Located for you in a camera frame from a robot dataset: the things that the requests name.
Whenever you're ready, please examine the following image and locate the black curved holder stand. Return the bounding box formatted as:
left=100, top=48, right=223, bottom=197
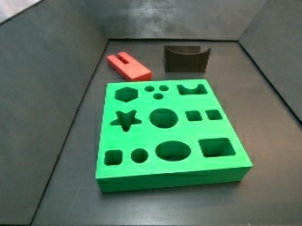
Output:
left=164, top=45, right=211, bottom=72

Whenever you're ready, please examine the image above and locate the green shape-sorting board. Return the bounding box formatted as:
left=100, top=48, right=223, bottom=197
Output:
left=96, top=79, right=252, bottom=192

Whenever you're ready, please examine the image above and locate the red double-square block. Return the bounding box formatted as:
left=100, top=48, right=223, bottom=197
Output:
left=105, top=52, right=152, bottom=81

